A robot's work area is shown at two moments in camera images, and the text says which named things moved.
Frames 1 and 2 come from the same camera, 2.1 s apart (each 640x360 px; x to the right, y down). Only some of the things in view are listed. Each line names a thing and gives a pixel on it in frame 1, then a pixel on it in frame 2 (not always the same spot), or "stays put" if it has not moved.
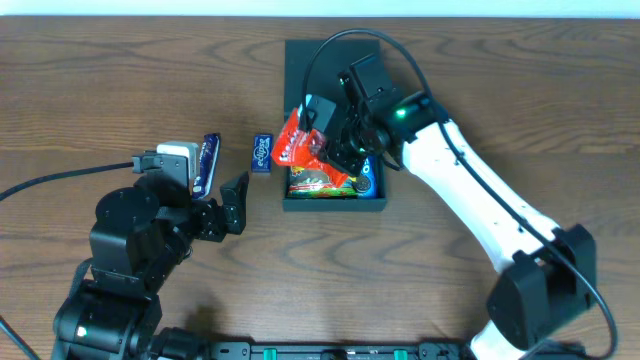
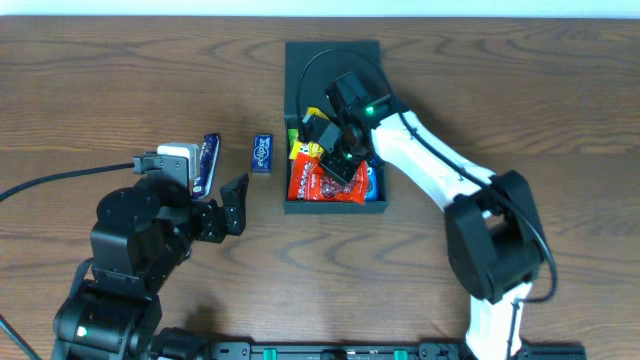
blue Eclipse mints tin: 262,156 stays put
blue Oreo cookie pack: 365,184 stays put
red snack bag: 295,147 -> 310,180
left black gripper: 215,220 stays put
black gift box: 312,68 stays put
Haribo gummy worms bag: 311,182 -> 293,135
